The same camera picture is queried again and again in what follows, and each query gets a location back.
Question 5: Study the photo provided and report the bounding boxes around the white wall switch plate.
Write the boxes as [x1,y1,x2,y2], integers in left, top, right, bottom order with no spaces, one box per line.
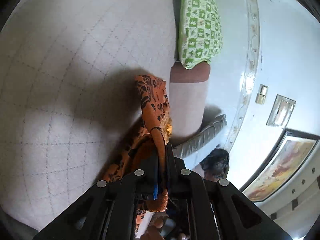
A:
[255,84,268,105]

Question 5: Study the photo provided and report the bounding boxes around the person's left hand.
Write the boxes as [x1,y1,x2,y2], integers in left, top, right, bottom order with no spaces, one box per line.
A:
[140,217,190,240]

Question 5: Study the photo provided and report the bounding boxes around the small framed wall picture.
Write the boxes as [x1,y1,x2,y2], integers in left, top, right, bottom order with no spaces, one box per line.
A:
[266,94,296,128]

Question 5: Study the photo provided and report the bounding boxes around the framed abstract painting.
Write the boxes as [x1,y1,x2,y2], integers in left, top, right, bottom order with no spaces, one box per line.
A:
[240,129,319,203]

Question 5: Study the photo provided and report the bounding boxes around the light blue grey pillow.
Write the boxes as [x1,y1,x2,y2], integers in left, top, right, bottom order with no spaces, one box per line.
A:
[172,114,227,170]

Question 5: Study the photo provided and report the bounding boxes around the orange black floral blouse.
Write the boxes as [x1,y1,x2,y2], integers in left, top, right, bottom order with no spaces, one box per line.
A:
[102,74,175,238]

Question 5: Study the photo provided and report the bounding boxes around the green white patterned pillow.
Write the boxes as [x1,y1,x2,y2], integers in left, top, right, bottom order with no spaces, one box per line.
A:
[178,0,222,69]

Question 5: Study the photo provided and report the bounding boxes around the pink brown bolster cushion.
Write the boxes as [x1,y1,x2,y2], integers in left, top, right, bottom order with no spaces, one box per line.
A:
[169,61,210,141]

